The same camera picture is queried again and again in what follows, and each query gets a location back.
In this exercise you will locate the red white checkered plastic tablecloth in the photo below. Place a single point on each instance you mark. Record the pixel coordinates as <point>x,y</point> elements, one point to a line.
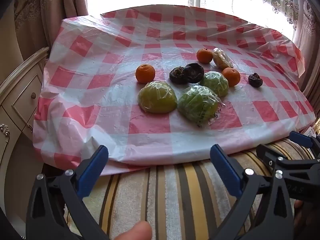
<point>112,42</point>

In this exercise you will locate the plastic-wrapped green fruit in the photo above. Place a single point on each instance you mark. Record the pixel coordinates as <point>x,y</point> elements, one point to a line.
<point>198,105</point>
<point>215,83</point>
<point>157,97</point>

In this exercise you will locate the person's left hand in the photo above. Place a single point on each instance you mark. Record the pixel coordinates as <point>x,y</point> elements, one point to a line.
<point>138,232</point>

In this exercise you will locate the striped cushion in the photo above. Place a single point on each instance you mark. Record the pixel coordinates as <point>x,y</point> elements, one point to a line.
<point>175,200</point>

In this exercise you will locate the floral sheer curtain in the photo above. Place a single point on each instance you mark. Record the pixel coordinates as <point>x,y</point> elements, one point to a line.
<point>282,0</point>

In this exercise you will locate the brown lace curtain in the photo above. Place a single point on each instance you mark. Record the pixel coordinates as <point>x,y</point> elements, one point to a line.
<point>55,10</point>

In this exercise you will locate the orange tangerine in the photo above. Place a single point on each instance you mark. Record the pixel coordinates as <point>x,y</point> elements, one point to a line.
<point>145,73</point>
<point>231,77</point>
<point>204,55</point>

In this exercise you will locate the cream cabinet with drawers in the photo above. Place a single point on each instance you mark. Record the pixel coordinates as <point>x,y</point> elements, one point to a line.
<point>17,100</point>

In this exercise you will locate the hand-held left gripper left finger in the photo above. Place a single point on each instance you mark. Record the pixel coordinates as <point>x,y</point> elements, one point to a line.
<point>93,172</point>

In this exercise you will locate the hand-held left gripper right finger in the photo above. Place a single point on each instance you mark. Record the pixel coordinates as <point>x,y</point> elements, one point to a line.
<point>224,169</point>

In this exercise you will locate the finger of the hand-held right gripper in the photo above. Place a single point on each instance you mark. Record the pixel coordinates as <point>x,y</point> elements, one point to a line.
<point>300,138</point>
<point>268,155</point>

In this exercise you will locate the dark wrinkled fruit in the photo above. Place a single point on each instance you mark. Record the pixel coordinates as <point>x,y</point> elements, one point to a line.
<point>194,72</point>
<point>177,75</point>
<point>255,80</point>

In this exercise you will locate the plastic-wrapped yellowish fruit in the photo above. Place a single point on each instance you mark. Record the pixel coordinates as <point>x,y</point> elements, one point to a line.
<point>222,58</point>

